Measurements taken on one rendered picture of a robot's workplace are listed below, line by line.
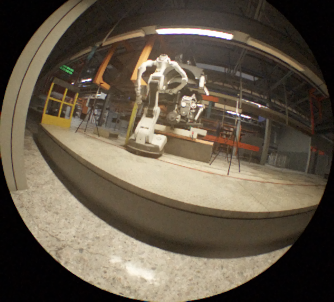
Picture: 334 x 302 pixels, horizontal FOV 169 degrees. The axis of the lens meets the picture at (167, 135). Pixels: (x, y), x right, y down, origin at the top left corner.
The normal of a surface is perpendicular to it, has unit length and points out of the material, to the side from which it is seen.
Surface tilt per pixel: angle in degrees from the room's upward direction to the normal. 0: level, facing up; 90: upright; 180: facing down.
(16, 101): 90
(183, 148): 90
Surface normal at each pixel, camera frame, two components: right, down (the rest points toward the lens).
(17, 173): 0.95, 0.22
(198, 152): -0.23, -0.07
